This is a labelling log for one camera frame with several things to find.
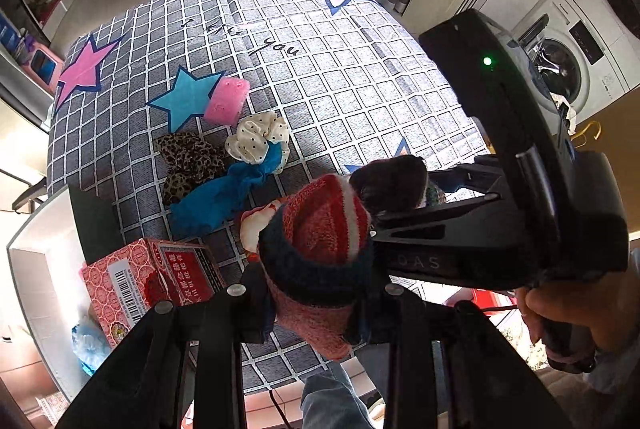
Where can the white polka-dot scrunchie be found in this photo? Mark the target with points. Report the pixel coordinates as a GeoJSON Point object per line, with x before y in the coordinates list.
{"type": "Point", "coordinates": [255, 134]}

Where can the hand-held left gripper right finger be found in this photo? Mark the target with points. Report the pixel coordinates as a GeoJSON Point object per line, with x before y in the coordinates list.
{"type": "Point", "coordinates": [365, 319]}

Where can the grey checked star-print blanket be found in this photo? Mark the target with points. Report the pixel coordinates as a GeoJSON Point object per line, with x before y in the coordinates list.
{"type": "Point", "coordinates": [325, 74]}

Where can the person's jeans legs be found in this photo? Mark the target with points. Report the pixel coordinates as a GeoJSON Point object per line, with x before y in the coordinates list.
{"type": "Point", "coordinates": [335, 404]}

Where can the red patterned carton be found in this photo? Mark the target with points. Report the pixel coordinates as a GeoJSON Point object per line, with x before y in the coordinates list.
{"type": "Point", "coordinates": [130, 269]}

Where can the red and pink knit sock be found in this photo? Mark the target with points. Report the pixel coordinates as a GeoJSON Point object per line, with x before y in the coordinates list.
{"type": "Point", "coordinates": [315, 234]}

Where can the leopard print scarf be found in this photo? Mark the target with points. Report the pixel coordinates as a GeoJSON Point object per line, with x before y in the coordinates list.
{"type": "Point", "coordinates": [192, 164]}

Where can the blue mesh cloth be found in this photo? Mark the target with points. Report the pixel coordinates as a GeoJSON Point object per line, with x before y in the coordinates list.
{"type": "Point", "coordinates": [220, 199]}

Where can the beige folding chair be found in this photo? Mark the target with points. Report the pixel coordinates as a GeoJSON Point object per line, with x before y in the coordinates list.
{"type": "Point", "coordinates": [30, 196]}

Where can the pink plastic stool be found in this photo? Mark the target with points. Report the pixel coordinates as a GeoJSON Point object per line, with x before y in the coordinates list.
{"type": "Point", "coordinates": [42, 66]}

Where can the person's right hand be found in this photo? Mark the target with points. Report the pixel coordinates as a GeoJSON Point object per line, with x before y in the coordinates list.
{"type": "Point", "coordinates": [565, 309]}

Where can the white perforated basket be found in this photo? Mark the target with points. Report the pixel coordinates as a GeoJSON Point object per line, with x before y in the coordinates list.
{"type": "Point", "coordinates": [52, 411]}

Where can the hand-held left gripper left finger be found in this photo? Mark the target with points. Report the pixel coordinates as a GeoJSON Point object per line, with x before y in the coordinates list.
{"type": "Point", "coordinates": [250, 309]}

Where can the white storage box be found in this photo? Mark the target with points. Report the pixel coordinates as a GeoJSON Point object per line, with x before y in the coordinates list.
{"type": "Point", "coordinates": [35, 289]}

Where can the dark brown knit sock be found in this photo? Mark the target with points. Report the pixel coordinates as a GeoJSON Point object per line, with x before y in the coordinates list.
{"type": "Point", "coordinates": [390, 181]}

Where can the orange and white tissue pack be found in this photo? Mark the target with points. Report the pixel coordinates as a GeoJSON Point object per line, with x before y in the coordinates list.
{"type": "Point", "coordinates": [252, 226]}

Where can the pink sponge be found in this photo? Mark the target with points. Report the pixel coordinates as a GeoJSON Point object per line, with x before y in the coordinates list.
{"type": "Point", "coordinates": [227, 101]}

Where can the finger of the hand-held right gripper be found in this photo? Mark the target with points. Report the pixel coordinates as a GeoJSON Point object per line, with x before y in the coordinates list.
{"type": "Point", "coordinates": [452, 181]}
{"type": "Point", "coordinates": [450, 216]}

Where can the white washing machine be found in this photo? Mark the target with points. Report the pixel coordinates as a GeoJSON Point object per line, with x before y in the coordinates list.
{"type": "Point", "coordinates": [575, 59]}

